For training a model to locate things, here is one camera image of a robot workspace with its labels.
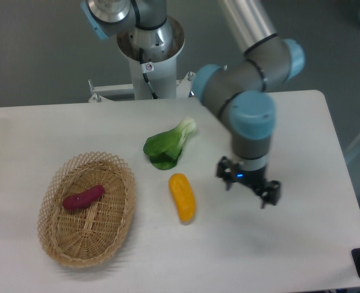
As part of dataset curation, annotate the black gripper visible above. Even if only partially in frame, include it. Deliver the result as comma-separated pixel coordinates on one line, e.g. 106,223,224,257
216,156,281,209

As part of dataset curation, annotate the purple sweet potato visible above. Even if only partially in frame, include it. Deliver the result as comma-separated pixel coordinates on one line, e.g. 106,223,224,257
62,185,105,210

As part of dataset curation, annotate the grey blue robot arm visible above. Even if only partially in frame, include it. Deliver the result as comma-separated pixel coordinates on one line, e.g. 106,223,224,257
81,1,305,205

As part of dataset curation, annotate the woven wicker basket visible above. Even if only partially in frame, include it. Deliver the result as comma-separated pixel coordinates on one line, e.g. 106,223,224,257
37,152,136,268

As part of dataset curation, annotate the yellow squash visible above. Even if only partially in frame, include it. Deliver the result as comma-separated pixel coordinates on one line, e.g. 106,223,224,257
168,173,196,223

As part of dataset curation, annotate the green bok choy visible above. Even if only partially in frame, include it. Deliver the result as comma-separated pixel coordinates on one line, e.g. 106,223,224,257
143,117,197,170

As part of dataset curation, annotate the white metal base frame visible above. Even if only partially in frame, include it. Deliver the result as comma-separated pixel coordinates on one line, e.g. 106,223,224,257
88,71,196,103

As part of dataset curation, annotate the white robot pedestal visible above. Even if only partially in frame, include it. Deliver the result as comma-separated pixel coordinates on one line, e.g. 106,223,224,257
117,16,185,100

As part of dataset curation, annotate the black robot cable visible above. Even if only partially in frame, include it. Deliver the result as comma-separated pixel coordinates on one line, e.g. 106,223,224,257
139,48,159,100

